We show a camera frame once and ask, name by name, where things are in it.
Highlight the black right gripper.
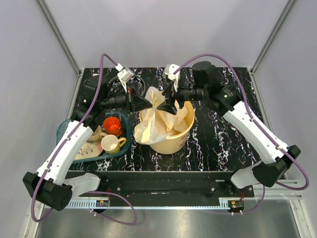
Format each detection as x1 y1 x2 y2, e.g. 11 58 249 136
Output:
157 76 207 116

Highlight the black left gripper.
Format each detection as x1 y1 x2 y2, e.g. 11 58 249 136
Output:
100 82 153 115

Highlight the detached white trash bag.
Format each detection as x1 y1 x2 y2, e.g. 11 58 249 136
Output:
134 86 188 145

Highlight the grey trash bin ring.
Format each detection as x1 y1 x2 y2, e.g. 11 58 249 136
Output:
108 74 147 99

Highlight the yellow trash bin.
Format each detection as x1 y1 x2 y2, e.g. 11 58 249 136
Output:
149 102 195 154

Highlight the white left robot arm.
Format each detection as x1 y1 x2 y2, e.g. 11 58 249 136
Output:
22 75 152 211

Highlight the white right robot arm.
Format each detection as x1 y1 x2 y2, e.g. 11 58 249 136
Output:
157 61 301 197

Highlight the clear blue plastic tub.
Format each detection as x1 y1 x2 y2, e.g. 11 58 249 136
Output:
56 111 132 164

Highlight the orange black mug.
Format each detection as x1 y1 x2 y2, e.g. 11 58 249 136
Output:
103 117 123 137

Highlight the yellow white mug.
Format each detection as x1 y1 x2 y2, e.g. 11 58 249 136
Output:
101 135 127 154

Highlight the beige ceramic cup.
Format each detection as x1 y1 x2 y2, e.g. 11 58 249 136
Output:
87 125 107 143

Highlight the cream pink floral plate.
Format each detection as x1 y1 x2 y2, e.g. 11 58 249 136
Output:
74 142 104 161

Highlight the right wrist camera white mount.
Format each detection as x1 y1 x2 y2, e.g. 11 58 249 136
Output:
163 64 180 92

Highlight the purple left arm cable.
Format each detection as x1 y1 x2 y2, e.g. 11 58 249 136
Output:
31 53 138 226

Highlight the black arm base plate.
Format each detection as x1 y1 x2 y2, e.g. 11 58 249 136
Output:
78 171 255 198

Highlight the aluminium front rail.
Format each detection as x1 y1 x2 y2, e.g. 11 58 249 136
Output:
64 184 300 212

